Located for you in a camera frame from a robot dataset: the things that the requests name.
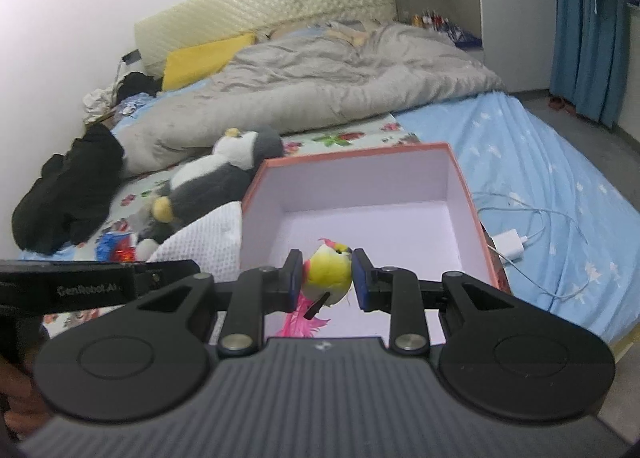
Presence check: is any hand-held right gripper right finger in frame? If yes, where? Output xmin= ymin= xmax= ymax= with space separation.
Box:
xmin=351 ymin=248 xmax=513 ymax=354

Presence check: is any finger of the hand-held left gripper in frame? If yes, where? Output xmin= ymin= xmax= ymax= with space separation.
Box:
xmin=132 ymin=259 xmax=201 ymax=299

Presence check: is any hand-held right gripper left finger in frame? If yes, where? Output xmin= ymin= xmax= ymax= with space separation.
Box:
xmin=135 ymin=248 xmax=305 ymax=355

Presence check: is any yellow bird toy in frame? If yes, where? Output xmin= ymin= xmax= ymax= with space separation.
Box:
xmin=282 ymin=237 xmax=353 ymax=339

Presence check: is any blue white packet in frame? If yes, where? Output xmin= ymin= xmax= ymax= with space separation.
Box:
xmin=97 ymin=232 xmax=132 ymax=260

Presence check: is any pink cardboard box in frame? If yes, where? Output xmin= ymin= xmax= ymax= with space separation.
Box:
xmin=240 ymin=142 xmax=512 ymax=344

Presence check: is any person's left hand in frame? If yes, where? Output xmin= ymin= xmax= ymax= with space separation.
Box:
xmin=0 ymin=363 xmax=51 ymax=439

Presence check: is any small black white plush toy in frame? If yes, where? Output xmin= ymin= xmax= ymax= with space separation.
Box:
xmin=134 ymin=223 xmax=168 ymax=261

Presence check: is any black clothing pile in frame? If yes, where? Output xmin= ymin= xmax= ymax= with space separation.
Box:
xmin=12 ymin=123 xmax=126 ymax=255

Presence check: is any grey white penguin plush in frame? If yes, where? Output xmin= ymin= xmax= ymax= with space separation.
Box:
xmin=135 ymin=125 xmax=285 ymax=246

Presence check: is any floral bed sheet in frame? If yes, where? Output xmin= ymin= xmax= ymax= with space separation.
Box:
xmin=20 ymin=117 xmax=422 ymax=339

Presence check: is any white charger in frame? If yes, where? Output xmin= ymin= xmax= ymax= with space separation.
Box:
xmin=492 ymin=230 xmax=526 ymax=261

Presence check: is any blue patterned cloth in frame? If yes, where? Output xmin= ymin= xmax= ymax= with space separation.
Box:
xmin=116 ymin=94 xmax=158 ymax=116

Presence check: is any white crumpled cloth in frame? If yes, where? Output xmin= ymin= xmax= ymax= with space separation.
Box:
xmin=81 ymin=88 xmax=118 ymax=125

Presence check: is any small black cloth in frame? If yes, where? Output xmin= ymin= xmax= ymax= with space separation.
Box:
xmin=116 ymin=72 xmax=165 ymax=104

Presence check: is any grey duvet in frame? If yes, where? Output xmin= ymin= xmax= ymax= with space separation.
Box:
xmin=112 ymin=20 xmax=506 ymax=176

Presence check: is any yellow pillow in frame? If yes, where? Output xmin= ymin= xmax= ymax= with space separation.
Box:
xmin=161 ymin=33 xmax=258 ymax=91

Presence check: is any light blue bedsheet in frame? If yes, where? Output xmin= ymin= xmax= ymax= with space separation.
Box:
xmin=395 ymin=90 xmax=640 ymax=344

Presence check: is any row of small bottles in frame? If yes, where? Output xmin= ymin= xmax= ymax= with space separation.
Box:
xmin=410 ymin=9 xmax=483 ymax=48

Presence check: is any white wardrobe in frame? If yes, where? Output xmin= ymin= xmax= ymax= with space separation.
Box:
xmin=387 ymin=0 xmax=558 ymax=94

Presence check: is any blue curtain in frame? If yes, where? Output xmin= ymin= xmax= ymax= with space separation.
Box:
xmin=547 ymin=0 xmax=632 ymax=129

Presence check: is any white charging cable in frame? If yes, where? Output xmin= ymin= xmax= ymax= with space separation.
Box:
xmin=472 ymin=190 xmax=601 ymax=299

